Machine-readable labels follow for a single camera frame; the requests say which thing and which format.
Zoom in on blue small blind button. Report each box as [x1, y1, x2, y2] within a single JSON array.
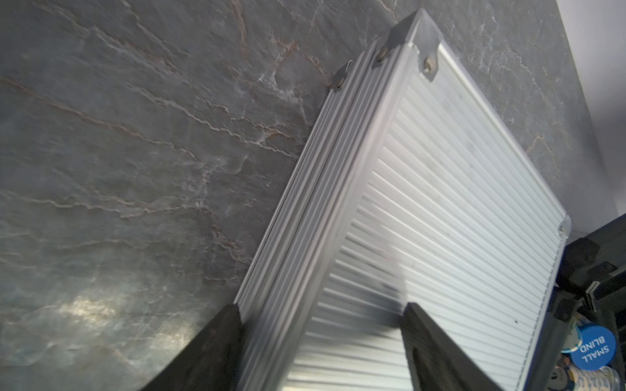
[[571, 325, 617, 371]]

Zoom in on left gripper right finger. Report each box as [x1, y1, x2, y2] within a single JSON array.
[[400, 302, 500, 391]]

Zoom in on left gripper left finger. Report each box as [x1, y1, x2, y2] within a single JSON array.
[[142, 304, 243, 391]]

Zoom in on dark grey poker case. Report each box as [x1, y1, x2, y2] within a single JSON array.
[[525, 216, 625, 390]]

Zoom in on pile of poker chips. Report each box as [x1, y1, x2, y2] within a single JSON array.
[[545, 313, 624, 391]]

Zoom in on silver aluminium poker case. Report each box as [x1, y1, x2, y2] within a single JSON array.
[[236, 10, 571, 390]]

